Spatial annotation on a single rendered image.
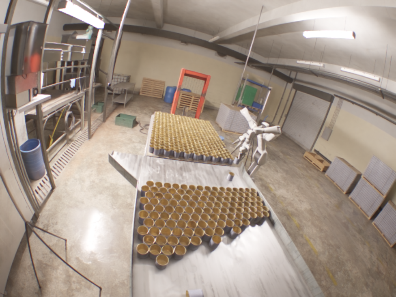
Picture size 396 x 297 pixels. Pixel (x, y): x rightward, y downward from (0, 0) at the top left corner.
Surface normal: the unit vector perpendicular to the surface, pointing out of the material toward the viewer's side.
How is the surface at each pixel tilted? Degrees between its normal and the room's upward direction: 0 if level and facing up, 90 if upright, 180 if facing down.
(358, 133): 90
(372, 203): 91
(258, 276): 0
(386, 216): 88
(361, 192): 88
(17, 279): 0
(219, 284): 0
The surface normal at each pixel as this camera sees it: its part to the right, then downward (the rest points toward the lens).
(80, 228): 0.26, -0.87
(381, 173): -0.93, -0.15
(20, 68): 0.19, 0.48
